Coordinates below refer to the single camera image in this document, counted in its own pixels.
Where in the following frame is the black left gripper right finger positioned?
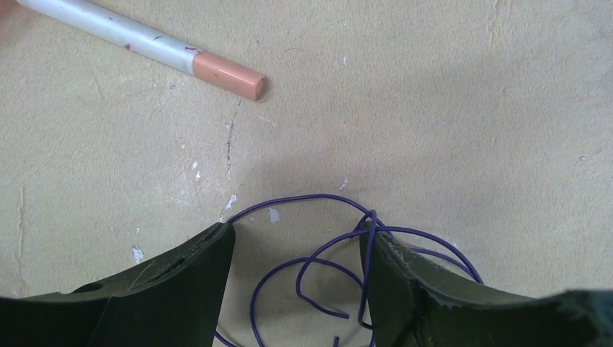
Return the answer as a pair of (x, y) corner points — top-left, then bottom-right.
(359, 223), (612, 346)

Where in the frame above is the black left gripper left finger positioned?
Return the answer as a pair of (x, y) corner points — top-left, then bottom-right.
(1, 223), (236, 346)

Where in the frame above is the silver marker pink cap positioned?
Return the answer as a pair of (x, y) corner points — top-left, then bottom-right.
(19, 0), (265, 100)

